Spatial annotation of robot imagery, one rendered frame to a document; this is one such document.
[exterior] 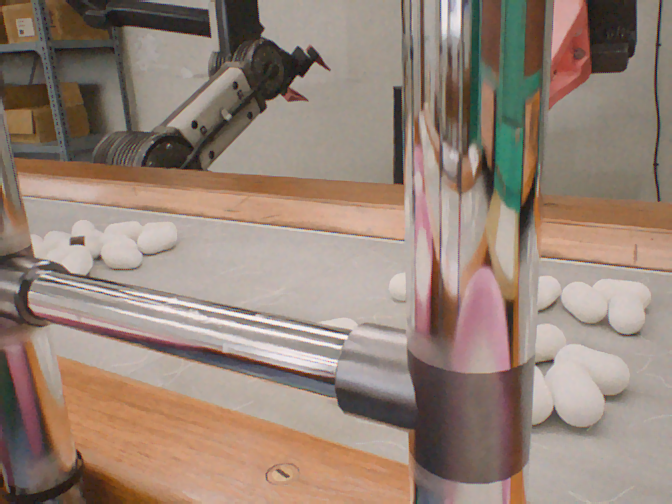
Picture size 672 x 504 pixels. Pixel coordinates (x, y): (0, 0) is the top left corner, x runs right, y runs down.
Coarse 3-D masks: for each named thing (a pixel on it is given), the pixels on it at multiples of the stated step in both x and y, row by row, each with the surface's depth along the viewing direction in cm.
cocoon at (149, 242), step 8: (144, 232) 54; (152, 232) 54; (160, 232) 54; (168, 232) 55; (144, 240) 53; (152, 240) 54; (160, 240) 54; (168, 240) 55; (176, 240) 56; (144, 248) 54; (152, 248) 54; (160, 248) 54; (168, 248) 55
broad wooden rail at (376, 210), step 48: (48, 192) 79; (96, 192) 75; (144, 192) 72; (192, 192) 68; (240, 192) 65; (288, 192) 64; (336, 192) 63; (384, 192) 62; (576, 240) 48; (624, 240) 46
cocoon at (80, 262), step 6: (72, 252) 50; (78, 252) 49; (84, 252) 50; (66, 258) 48; (72, 258) 48; (78, 258) 48; (84, 258) 49; (90, 258) 50; (66, 264) 48; (72, 264) 48; (78, 264) 48; (84, 264) 48; (90, 264) 50; (72, 270) 48; (78, 270) 48; (84, 270) 48
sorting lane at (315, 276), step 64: (192, 256) 54; (256, 256) 53; (320, 256) 52; (384, 256) 51; (320, 320) 40; (384, 320) 39; (576, 320) 38; (192, 384) 33; (256, 384) 32; (640, 384) 30; (384, 448) 27; (576, 448) 26; (640, 448) 26
